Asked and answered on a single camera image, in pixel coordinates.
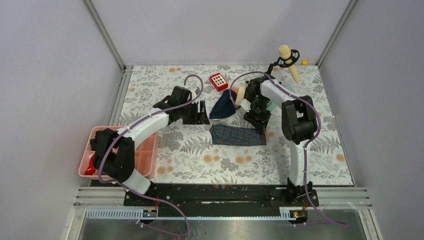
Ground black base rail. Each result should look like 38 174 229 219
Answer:
123 183 319 218

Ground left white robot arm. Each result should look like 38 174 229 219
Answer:
90 86 210 206

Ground olive and beige garment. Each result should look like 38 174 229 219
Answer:
231 86 246 105

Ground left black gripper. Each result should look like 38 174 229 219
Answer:
179 100 210 125

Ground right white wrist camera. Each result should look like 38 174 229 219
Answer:
239 99 252 113

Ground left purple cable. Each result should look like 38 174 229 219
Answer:
97 74 204 237

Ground mint green tube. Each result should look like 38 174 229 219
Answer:
266 102 277 112

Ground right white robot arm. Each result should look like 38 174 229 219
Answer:
242 76 319 206

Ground solid navy blue garment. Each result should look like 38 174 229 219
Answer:
209 89 237 120

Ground pink compartment tray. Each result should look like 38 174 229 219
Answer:
78 126 159 180

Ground floral table mat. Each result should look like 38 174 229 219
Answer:
119 65 353 186

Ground beige microphone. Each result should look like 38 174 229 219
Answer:
278 44 301 83

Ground navy striped underwear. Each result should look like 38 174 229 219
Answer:
209 124 267 147

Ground red grid box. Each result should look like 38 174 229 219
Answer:
209 73 229 92

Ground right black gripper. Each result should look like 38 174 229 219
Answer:
243 95 272 136

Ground black item in tray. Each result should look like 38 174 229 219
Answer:
89 130 103 151

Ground red item in tray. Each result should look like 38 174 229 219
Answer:
84 153 96 176

